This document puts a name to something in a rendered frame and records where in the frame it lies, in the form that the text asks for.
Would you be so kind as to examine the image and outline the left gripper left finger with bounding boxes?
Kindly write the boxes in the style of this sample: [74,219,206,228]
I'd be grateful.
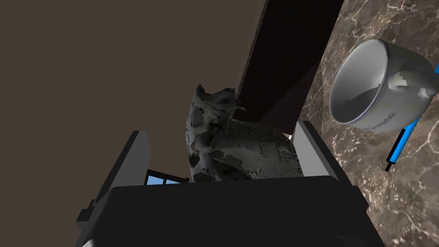
[94,130,152,204]

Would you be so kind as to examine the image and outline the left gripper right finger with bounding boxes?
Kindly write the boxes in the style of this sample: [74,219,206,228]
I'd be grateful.
[292,120,354,186]

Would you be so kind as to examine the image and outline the window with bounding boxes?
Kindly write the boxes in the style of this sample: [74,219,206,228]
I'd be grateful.
[144,169,190,186]

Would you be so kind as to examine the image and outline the grey crumpled lump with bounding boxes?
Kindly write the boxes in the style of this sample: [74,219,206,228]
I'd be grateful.
[185,83,304,183]

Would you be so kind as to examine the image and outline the white mug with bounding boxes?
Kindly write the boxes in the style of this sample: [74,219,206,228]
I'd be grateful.
[328,38,439,134]

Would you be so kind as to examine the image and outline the blue pen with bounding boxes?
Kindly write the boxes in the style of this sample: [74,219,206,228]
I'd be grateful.
[385,63,439,172]

